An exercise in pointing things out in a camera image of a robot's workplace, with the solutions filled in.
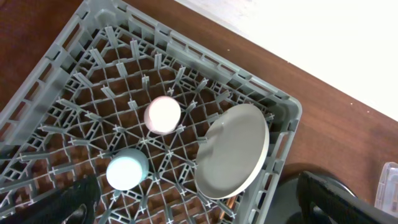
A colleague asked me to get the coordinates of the light blue plastic cup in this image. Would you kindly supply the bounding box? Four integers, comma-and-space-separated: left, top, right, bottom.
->
106, 149, 149, 190

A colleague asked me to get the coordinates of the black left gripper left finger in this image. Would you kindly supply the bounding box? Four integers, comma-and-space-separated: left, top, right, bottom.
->
1, 175, 101, 224

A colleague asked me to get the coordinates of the round black serving tray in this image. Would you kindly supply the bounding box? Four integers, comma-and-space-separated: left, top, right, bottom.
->
264, 173, 356, 224

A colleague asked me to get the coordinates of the grey plastic dishwasher rack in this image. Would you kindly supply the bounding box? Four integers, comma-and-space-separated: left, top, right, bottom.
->
1, 1, 302, 223

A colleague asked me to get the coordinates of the grey round plate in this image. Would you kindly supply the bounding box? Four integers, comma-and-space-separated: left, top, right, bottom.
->
194, 104, 270, 199

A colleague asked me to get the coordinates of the wooden chopstick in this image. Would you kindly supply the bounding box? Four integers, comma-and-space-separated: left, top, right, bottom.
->
219, 197, 236, 221

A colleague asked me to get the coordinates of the pink plastic cup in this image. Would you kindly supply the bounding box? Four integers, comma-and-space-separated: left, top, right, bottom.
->
144, 96, 181, 135

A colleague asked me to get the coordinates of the clear plastic waste bin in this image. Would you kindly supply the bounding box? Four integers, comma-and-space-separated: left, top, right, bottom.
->
374, 162, 398, 218

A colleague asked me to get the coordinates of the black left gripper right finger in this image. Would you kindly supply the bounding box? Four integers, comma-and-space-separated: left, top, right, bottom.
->
296, 171, 397, 224

